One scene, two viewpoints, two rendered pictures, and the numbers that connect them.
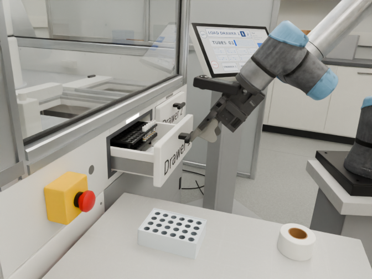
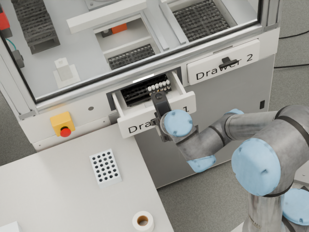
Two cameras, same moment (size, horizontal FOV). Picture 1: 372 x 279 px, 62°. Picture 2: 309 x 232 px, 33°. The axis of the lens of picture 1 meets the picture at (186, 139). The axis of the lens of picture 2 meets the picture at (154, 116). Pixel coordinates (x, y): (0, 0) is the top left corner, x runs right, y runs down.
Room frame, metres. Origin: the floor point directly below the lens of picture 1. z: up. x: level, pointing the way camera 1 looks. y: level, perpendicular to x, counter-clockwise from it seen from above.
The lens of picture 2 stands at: (0.30, -0.91, 2.39)
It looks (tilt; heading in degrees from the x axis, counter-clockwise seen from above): 55 degrees down; 63
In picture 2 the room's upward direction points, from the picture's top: 11 degrees counter-clockwise
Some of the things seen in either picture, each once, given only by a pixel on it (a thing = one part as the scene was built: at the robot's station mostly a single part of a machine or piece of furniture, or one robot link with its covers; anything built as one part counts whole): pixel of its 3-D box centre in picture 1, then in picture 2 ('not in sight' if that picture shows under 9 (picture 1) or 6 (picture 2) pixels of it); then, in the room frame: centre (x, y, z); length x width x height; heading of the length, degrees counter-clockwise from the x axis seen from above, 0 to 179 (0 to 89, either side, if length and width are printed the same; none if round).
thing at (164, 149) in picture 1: (175, 145); (157, 115); (0.79, 0.03, 0.87); 0.29 x 0.02 x 0.11; 165
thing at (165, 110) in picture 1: (171, 112); (223, 62); (1.13, 0.06, 0.87); 0.29 x 0.02 x 0.11; 165
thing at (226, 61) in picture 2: (178, 105); (226, 61); (1.12, 0.03, 0.91); 0.07 x 0.04 x 0.01; 165
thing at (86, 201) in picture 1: (84, 200); (65, 131); (0.49, 0.18, 0.88); 0.04 x 0.03 x 0.04; 165
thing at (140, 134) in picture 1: (143, 133); (147, 91); (0.82, 0.12, 0.90); 0.18 x 0.02 x 0.01; 165
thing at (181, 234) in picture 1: (172, 231); (105, 168); (0.54, 0.02, 0.78); 0.12 x 0.08 x 0.04; 73
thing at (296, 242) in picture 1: (295, 241); (143, 223); (0.53, -0.24, 0.78); 0.07 x 0.07 x 0.04
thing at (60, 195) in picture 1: (69, 197); (62, 124); (0.50, 0.21, 0.88); 0.07 x 0.05 x 0.07; 165
